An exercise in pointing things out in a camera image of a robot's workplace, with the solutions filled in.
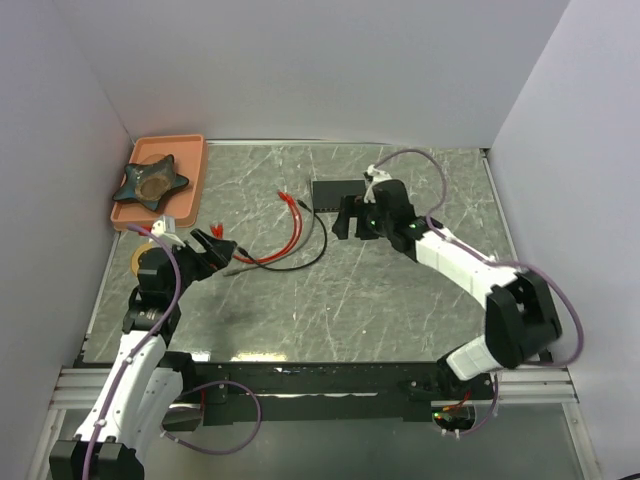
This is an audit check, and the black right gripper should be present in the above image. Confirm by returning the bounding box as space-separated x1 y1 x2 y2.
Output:
332 195 393 240

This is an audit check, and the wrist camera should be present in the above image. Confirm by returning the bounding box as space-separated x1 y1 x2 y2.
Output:
150 215 185 247
363 164 392 204

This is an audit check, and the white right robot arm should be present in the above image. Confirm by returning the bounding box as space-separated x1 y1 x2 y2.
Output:
332 179 562 399

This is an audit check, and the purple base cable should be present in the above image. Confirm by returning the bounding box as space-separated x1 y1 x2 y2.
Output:
159 380 263 456
440 374 500 440

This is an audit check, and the dark star-shaped dish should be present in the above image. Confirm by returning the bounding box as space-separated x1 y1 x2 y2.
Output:
112 154 190 211

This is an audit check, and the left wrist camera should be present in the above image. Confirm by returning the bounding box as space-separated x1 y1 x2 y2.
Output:
150 215 185 247

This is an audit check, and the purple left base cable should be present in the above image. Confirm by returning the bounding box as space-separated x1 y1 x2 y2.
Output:
159 380 263 456

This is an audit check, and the black network switch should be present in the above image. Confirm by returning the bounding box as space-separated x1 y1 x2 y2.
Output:
311 180 365 213

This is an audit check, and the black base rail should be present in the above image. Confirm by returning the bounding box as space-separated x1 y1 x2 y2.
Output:
72 349 553 426

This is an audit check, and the pink plastic tray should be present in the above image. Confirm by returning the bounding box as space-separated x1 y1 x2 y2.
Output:
110 134 208 231

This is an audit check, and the small wooden bowl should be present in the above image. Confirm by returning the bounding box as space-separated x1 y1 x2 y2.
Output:
130 242 153 276

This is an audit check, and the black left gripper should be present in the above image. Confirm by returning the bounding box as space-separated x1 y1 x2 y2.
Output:
166 228 236 301

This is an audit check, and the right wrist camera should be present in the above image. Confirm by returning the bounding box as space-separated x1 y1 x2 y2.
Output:
363 164 392 204

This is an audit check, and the black cable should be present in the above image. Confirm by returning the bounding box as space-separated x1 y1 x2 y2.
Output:
236 199 329 273

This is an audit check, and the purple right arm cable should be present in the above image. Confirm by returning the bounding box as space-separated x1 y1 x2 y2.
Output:
369 148 585 369

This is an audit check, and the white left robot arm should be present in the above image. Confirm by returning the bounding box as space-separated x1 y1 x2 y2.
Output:
49 229 237 479

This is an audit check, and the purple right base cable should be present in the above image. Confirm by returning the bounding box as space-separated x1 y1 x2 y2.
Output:
440 374 500 440

